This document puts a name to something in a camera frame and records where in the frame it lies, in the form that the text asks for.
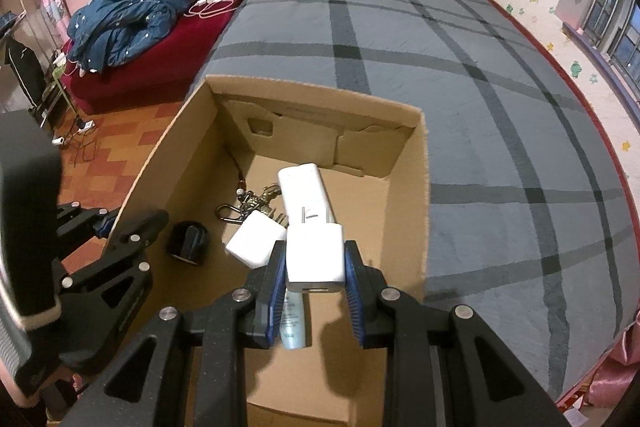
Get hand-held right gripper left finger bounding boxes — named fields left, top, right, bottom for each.
left=60, top=241, right=288, bottom=427

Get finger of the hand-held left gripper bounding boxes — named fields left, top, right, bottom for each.
left=50, top=208, right=171, bottom=380
left=54, top=201, right=121, bottom=253

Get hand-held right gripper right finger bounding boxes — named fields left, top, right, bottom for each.
left=344, top=239, right=571, bottom=427

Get light blue bottle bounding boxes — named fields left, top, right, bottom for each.
left=279, top=289, right=308, bottom=351

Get small white charger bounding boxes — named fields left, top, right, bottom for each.
left=284, top=223, right=348, bottom=295

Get large white charger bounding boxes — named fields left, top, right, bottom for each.
left=225, top=212, right=289, bottom=270

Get small black round device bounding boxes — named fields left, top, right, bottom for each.
left=167, top=220, right=209, bottom=266

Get beaded keychain with strap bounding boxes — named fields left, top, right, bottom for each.
left=215, top=147, right=286, bottom=228

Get brown cardboard box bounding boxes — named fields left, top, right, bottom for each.
left=45, top=74, right=432, bottom=427

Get long white plastic case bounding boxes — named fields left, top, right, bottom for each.
left=277, top=163, right=337, bottom=228

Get small side table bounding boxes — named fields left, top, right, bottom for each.
left=47, top=52, right=76, bottom=128

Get black hanging garment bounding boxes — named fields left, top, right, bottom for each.
left=4, top=34, right=47, bottom=120

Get dark blue star quilt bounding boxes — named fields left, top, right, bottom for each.
left=65, top=0, right=196, bottom=72

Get pink satin curtain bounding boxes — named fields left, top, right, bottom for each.
left=587, top=307, right=640, bottom=408

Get barred window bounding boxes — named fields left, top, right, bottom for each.
left=562, top=0, right=640, bottom=88

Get black floor cable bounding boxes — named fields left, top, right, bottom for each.
left=70, top=129, right=98, bottom=168

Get white charging cables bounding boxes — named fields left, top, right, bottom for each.
left=185, top=0, right=246, bottom=20

